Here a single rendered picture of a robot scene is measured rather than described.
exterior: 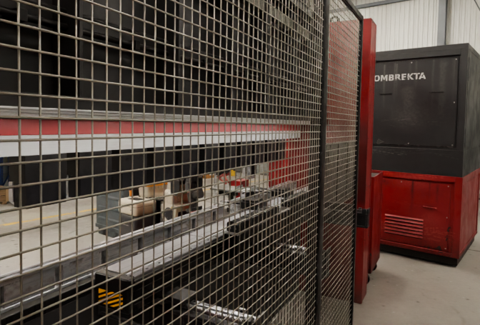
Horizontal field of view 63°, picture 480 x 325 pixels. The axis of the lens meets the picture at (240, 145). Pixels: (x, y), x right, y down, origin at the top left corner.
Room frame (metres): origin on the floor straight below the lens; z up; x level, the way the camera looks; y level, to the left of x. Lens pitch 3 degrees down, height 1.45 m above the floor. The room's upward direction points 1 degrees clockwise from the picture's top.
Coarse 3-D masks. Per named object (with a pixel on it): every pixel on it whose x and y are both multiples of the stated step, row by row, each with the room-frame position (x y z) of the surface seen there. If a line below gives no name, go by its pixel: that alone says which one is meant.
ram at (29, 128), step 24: (0, 120) 1.13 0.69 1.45; (24, 120) 1.20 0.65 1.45; (48, 120) 1.27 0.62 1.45; (72, 120) 1.35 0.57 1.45; (0, 144) 1.13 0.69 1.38; (24, 144) 1.19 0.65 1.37; (48, 144) 1.26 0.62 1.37; (72, 144) 1.35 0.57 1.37; (96, 144) 1.44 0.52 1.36; (168, 144) 1.81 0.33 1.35; (192, 144) 1.98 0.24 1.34
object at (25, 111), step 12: (0, 108) 0.93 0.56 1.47; (12, 108) 0.95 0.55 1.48; (24, 108) 0.98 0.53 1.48; (36, 108) 1.01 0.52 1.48; (48, 108) 1.04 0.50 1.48; (180, 120) 1.55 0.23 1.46; (192, 120) 1.62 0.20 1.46; (204, 120) 1.70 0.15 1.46; (216, 120) 1.79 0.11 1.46; (228, 120) 1.89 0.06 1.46; (240, 120) 1.99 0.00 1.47; (252, 120) 2.11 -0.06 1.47; (276, 120) 2.41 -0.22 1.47; (288, 120) 2.57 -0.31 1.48
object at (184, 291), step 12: (156, 300) 1.29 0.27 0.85; (168, 300) 1.26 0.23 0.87; (192, 300) 1.29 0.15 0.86; (108, 312) 1.40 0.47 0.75; (144, 312) 1.32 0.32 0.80; (156, 312) 1.30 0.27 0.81; (168, 312) 1.27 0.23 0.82; (192, 312) 1.24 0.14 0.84; (204, 312) 1.21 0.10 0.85; (240, 312) 1.21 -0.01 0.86; (144, 324) 1.32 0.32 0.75; (156, 324) 1.30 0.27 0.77; (192, 324) 1.23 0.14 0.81; (204, 324) 1.21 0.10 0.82; (216, 324) 1.18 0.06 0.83; (240, 324) 1.17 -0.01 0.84
